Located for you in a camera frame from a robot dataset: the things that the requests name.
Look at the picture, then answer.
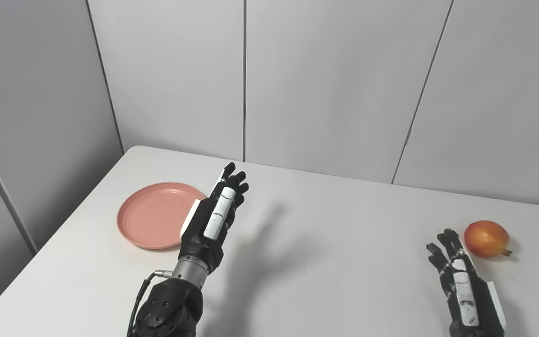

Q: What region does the black and white right hand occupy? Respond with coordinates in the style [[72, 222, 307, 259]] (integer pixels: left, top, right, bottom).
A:
[[426, 228, 508, 337]]

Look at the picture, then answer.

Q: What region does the black and white left hand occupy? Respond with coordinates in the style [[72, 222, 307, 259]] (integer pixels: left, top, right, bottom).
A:
[[179, 162, 250, 275]]

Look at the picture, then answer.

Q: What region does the pink round plate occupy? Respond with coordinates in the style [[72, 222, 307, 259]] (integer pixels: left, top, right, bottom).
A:
[[117, 182, 207, 250]]

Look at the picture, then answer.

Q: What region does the red-yellow pomegranate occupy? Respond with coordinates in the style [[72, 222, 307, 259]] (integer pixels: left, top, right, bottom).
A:
[[464, 220, 514, 259]]

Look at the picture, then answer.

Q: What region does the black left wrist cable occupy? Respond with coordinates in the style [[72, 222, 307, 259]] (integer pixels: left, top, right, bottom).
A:
[[126, 269, 175, 337]]

